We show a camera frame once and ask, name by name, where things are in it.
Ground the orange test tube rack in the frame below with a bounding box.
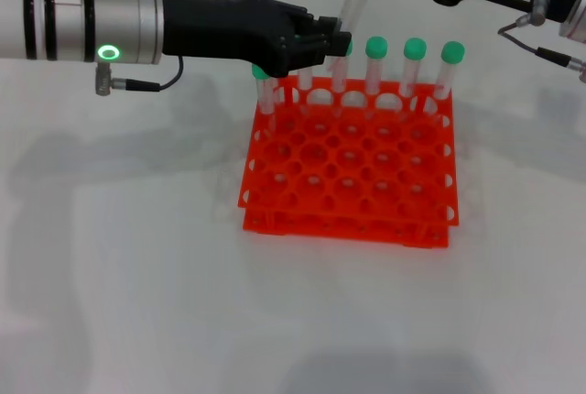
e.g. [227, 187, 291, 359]
[237, 73, 461, 250]

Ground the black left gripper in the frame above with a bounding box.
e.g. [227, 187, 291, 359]
[160, 0, 353, 80]

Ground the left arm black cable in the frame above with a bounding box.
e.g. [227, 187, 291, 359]
[94, 55, 185, 96]

